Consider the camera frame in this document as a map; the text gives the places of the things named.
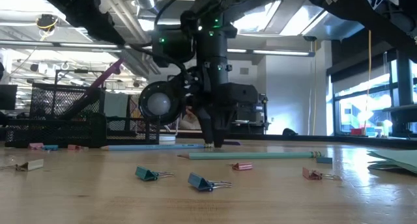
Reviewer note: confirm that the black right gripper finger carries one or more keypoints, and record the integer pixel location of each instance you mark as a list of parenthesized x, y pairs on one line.
[(206, 126), (223, 129)]

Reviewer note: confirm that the mint green pencil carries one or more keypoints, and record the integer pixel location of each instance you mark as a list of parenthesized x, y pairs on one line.
[(254, 155)]

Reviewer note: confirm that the light blue pencil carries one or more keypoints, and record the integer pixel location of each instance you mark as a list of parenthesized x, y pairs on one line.
[(153, 147)]

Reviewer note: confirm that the black mesh desk organizer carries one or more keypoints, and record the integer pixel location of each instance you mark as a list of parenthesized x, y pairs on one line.
[(49, 133)]

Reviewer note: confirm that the teal sticky note pad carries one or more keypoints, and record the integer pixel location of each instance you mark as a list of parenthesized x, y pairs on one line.
[(397, 160)]

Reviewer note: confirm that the white binder clip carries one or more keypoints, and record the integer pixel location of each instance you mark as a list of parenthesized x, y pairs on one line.
[(31, 165)]

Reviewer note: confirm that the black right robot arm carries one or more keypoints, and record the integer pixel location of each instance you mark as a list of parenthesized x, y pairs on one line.
[(211, 48)]

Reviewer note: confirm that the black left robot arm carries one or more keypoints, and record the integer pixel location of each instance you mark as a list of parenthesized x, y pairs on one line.
[(81, 9)]

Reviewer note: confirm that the purple binder clip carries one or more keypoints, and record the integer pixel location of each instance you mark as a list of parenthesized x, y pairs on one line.
[(234, 143)]

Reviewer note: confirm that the person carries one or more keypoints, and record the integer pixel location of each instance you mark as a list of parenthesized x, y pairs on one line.
[(186, 123)]

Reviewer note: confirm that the black equipment rack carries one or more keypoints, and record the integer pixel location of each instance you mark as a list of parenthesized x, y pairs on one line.
[(254, 120)]

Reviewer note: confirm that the pink striped binder clip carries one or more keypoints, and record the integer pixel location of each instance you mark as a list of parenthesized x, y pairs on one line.
[(242, 166)]

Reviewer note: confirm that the small black dome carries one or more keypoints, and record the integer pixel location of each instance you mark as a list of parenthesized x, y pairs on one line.
[(289, 132)]

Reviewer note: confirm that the pink patterned cloth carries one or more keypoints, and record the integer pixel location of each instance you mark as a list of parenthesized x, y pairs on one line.
[(134, 105)]

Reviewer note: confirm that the teal binder clip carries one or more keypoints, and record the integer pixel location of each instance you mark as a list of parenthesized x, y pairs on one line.
[(146, 174)]

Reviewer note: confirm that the pale green cloth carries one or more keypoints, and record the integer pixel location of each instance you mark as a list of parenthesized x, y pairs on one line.
[(115, 105)]

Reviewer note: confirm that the ceiling light bar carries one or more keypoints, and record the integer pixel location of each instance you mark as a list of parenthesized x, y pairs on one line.
[(81, 45)]

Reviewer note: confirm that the black monitor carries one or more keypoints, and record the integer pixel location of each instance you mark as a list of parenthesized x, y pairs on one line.
[(8, 97)]

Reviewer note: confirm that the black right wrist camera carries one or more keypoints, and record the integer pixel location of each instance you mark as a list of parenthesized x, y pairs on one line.
[(190, 87)]

